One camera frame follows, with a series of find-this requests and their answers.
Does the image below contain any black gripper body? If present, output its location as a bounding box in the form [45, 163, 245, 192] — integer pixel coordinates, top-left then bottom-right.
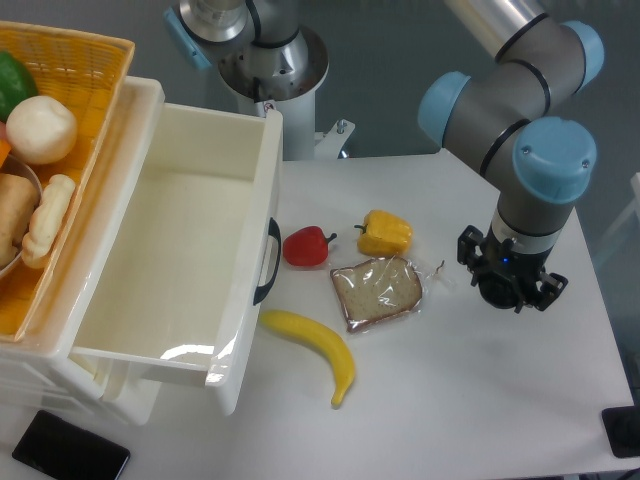
[473, 234, 550, 311]

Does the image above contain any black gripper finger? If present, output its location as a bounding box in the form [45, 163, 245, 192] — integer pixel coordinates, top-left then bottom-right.
[457, 225, 481, 269]
[532, 272, 568, 311]

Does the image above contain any dark purple mangosteen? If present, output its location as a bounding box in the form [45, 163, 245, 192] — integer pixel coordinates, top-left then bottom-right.
[478, 275, 519, 309]

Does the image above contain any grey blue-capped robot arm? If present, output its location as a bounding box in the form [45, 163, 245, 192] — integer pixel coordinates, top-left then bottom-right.
[417, 1, 605, 311]

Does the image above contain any open upper white drawer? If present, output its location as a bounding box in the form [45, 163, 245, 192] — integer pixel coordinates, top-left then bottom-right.
[73, 104, 283, 415]

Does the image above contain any white plastic drawer cabinet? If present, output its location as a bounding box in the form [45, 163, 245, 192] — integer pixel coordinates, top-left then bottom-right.
[1, 77, 165, 425]

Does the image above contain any yellow bell pepper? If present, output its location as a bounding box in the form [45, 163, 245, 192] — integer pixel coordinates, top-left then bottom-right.
[355, 210, 413, 257]

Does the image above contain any wrapped bread slice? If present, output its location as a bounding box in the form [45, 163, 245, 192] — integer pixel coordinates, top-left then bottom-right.
[330, 256, 445, 334]

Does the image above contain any black device at edge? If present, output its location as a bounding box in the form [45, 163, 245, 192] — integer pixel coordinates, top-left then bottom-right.
[601, 406, 639, 458]

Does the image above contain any red bell pepper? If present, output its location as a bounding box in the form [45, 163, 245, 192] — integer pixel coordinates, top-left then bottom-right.
[283, 226, 337, 267]

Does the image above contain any yellow banana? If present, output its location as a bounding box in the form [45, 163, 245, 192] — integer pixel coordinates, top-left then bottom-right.
[259, 310, 356, 409]

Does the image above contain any cream peanut-shaped toy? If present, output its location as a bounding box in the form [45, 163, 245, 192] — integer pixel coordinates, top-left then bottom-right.
[22, 174, 76, 269]

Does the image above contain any orange woven basket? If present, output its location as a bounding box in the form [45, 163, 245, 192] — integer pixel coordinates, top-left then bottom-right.
[0, 20, 137, 343]

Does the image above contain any white round bun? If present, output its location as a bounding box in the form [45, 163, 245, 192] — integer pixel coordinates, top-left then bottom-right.
[6, 95, 78, 165]

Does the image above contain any black smartphone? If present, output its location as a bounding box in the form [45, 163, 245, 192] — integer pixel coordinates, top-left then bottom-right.
[12, 410, 131, 480]

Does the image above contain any beige potato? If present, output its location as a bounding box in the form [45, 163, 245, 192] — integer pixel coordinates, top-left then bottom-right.
[0, 173, 39, 268]

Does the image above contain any green pepper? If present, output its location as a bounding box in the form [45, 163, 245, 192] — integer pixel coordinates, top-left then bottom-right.
[0, 50, 39, 123]

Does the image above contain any black drawer handle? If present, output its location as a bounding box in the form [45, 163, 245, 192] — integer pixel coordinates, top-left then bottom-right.
[253, 217, 282, 306]

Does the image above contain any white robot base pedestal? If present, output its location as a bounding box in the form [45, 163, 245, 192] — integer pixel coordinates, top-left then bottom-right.
[218, 27, 355, 161]

